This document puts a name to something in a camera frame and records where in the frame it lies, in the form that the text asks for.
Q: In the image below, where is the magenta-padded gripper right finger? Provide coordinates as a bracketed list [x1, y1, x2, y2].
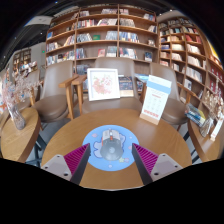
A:
[131, 143, 184, 186]

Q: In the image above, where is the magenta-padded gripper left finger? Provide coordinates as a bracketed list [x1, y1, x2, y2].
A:
[41, 143, 92, 186]

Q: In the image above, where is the grey computer mouse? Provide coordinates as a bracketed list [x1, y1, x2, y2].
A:
[99, 129, 125, 162]

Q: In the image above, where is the round blue mouse pad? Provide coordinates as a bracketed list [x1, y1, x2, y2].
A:
[82, 124, 140, 172]

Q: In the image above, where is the brown wooden-armed armchair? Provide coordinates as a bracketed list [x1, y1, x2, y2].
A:
[139, 62, 201, 127]
[71, 57, 144, 116]
[31, 59, 79, 124]

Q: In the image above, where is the round wooden side table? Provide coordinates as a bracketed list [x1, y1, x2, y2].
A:
[187, 118, 224, 163]
[0, 107, 42, 164]

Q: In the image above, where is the white sign on wooden base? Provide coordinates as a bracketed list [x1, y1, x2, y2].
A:
[139, 74, 173, 126]

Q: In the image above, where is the stack of colourful books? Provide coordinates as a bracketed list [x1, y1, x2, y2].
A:
[185, 102, 207, 128]

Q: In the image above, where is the white dried flower bouquet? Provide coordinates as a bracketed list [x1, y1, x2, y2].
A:
[199, 74, 224, 138]

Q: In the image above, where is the glass vase with dried flowers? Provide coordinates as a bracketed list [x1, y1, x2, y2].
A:
[1, 71, 39, 131]

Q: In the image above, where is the small white table sign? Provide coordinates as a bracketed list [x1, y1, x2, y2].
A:
[209, 118, 224, 142]

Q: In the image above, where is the dark covered book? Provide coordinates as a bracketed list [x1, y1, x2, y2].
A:
[118, 75, 135, 98]

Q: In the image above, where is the white framed flower picture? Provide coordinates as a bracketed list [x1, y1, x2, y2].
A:
[86, 67, 121, 102]

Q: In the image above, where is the stack of pale blue books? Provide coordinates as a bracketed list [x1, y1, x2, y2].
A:
[134, 73, 151, 84]

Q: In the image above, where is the small distant bookshelf unit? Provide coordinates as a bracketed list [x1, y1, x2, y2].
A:
[12, 48, 33, 73]

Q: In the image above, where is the tall wooden bookshelf unit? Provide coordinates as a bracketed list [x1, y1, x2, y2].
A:
[158, 16, 224, 108]

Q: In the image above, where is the wide wooden bookshelf unit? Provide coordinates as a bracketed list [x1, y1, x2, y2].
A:
[44, 3, 159, 73]

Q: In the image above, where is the white hanging ceiling panel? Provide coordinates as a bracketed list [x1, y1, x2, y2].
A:
[24, 14, 54, 27]

